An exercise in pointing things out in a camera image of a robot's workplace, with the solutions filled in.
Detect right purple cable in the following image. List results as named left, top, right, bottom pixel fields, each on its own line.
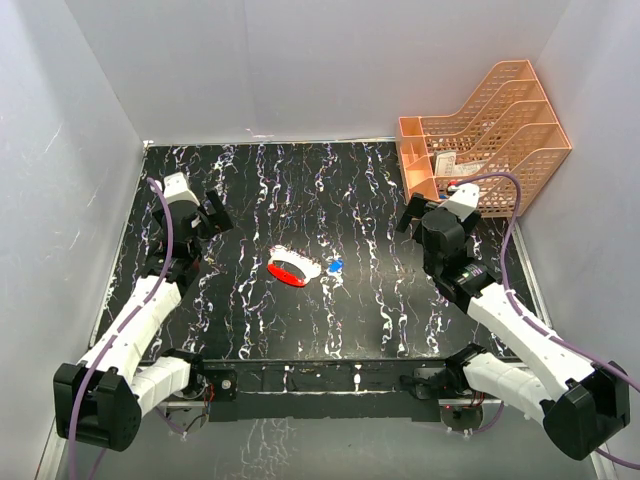
left=449, top=172, right=640, bottom=469

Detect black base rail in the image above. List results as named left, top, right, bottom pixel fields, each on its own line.
left=201, top=359, right=444, bottom=422

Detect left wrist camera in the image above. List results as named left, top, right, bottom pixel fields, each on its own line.
left=163, top=172, right=200, bottom=206

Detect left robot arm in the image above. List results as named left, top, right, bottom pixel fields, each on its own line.
left=53, top=187, right=233, bottom=452

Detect blue key tag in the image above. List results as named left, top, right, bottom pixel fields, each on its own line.
left=328, top=259, right=344, bottom=273

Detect purple cable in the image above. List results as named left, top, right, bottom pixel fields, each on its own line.
left=67, top=177, right=176, bottom=480
left=449, top=172, right=640, bottom=469

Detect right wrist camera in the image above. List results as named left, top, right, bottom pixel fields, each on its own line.
left=440, top=183, right=480, bottom=222

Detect orange file organizer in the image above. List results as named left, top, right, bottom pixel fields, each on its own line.
left=396, top=60, right=572, bottom=217

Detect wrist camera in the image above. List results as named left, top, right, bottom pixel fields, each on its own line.
left=163, top=172, right=200, bottom=206
left=440, top=183, right=480, bottom=222

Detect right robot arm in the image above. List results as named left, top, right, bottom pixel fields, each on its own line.
left=396, top=194, right=630, bottom=460

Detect red and metal key holder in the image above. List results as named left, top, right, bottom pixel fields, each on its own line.
left=267, top=245, right=322, bottom=288

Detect papers in organizer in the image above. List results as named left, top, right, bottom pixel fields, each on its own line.
left=434, top=150, right=486, bottom=177

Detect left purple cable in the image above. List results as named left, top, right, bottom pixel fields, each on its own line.
left=67, top=177, right=176, bottom=480

